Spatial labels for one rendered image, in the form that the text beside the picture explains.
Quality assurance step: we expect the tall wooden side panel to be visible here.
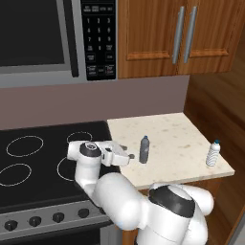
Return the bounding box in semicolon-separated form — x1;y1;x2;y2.
183;28;245;245

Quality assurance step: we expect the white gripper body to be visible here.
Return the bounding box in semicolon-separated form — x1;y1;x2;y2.
108;144;131;167

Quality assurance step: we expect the silver cupboard door handle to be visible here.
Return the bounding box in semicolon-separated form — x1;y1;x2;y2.
183;6;198;64
171;6;186;65

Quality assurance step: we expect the black microwave door handle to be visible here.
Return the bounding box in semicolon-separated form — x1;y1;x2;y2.
56;0;80;78

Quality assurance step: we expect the black hob stove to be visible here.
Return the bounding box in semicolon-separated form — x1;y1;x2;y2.
0;120;129;245

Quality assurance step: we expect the black stove knob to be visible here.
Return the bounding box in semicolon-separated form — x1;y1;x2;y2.
52;212;66;224
28;215;43;228
77;208;91;219
3;219;19;233

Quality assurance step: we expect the silver black microwave oven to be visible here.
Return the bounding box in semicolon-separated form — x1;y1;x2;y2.
0;0;119;89

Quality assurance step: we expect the white water bottle blue cap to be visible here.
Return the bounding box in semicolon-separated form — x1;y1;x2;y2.
205;139;222;167

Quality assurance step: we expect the dark grey water bottle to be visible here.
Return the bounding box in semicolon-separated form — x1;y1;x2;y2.
139;135;151;165

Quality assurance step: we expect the wooden cupboard door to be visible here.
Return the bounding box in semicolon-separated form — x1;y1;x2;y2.
117;0;189;80
177;0;245;77

